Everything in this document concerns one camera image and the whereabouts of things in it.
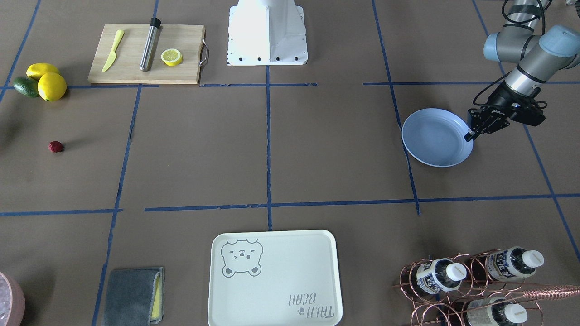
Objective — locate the lemon half slice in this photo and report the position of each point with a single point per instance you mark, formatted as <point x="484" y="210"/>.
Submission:
<point x="172" y="57"/>

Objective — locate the steel rod black cap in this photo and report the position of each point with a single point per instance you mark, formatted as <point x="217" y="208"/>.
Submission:
<point x="152" y="35"/>

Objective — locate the cream bear tray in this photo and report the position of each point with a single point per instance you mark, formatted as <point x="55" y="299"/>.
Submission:
<point x="275" y="278"/>

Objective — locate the bottle white cap bottom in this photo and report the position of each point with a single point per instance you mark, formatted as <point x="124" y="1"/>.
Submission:
<point x="495" y="311"/>

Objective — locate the green avocado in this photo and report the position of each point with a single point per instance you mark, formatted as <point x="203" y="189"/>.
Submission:
<point x="26" y="86"/>

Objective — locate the copper wire bottle rack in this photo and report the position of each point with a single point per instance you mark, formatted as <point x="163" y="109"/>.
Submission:
<point x="448" y="308"/>

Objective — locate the wooden cutting board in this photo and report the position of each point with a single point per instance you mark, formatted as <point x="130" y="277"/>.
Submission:
<point x="126" y="54"/>

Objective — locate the grey yellow folded cloth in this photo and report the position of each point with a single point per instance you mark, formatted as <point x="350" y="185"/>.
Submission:
<point x="135" y="297"/>

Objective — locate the yellow lemon front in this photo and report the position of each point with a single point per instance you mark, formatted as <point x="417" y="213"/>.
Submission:
<point x="52" y="86"/>

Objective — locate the red strawberry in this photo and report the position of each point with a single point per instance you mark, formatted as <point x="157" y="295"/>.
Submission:
<point x="56" y="147"/>

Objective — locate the yellow plastic knife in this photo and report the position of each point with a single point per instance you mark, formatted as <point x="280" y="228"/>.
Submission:
<point x="112" y="53"/>

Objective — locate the yellow lemon rear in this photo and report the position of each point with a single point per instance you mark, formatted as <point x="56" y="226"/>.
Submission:
<point x="39" y="69"/>

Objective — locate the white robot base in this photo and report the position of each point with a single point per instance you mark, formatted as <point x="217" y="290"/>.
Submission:
<point x="266" y="33"/>

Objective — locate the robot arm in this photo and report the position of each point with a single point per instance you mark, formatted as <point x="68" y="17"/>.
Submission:
<point x="537" y="57"/>

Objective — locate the bottle white cap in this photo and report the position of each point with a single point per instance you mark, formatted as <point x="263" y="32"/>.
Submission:
<point x="439" y="275"/>
<point x="495" y="311"/>
<point x="513" y="264"/>

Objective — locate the yellow lemon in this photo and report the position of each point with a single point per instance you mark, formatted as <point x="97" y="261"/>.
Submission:
<point x="39" y="69"/>
<point x="52" y="86"/>

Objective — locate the blue plate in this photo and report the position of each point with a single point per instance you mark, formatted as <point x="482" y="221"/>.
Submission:
<point x="435" y="137"/>

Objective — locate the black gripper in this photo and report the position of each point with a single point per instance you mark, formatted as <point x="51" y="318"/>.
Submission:
<point x="501" y="98"/>

